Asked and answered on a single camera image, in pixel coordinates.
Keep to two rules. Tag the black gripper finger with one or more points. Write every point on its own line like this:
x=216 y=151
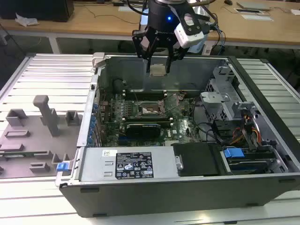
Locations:
x=168 y=64
x=147 y=65

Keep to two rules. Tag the silver CPU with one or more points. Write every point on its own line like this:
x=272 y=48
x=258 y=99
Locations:
x=158 y=70

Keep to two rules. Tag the black RAM slot bank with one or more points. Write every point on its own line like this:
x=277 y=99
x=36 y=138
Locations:
x=145 y=95
x=147 y=122

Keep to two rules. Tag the silver CPU socket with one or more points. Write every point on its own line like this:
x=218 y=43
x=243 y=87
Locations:
x=150 y=110

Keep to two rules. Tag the blue slot retainer clip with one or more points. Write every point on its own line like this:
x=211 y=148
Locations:
x=95 y=107
x=94 y=121
x=92 y=131
x=90 y=140

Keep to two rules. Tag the white paper sheet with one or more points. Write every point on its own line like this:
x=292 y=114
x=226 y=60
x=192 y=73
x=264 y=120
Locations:
x=257 y=17
x=129 y=9

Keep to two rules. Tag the black power adapter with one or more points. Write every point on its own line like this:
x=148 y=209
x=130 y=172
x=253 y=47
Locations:
x=118 y=4

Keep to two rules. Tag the green RAM stick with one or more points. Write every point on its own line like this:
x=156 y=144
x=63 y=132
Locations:
x=147 y=118
x=23 y=154

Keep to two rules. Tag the silver drive cage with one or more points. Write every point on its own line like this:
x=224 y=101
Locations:
x=218 y=100

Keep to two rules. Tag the green motherboard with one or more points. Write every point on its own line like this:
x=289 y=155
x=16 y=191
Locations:
x=182 y=126

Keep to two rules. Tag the black graphics card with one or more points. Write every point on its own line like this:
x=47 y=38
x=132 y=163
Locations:
x=143 y=131

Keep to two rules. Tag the wooden desk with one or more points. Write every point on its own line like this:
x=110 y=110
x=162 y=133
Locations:
x=93 y=25

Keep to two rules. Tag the black computer mouse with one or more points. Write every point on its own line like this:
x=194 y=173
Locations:
x=228 y=2

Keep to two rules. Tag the grey laptop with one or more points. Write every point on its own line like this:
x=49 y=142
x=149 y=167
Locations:
x=254 y=5

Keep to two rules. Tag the black plastic air shroud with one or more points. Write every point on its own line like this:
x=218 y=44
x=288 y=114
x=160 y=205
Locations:
x=199 y=159

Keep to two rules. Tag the grey power supply unit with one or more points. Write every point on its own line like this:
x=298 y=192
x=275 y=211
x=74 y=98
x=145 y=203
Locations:
x=98 y=164

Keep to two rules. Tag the blue disk carrier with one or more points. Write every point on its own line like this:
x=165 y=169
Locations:
x=233 y=153

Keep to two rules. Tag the black computer box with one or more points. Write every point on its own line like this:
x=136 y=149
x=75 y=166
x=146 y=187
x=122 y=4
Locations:
x=35 y=9

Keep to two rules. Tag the white crumpled paper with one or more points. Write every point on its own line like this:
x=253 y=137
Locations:
x=27 y=20

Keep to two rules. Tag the blue case latch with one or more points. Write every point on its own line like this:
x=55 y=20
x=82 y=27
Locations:
x=63 y=167

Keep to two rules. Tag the black hard disk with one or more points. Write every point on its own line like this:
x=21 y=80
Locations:
x=253 y=165

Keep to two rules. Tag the black PC case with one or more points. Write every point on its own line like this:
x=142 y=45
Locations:
x=140 y=199

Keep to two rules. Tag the grey parts rack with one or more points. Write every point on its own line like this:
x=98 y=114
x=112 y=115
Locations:
x=30 y=145

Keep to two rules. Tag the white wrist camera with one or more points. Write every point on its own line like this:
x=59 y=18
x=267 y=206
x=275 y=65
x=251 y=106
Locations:
x=187 y=35

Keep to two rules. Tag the grey corner bracket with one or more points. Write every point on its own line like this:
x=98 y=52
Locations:
x=99 y=58

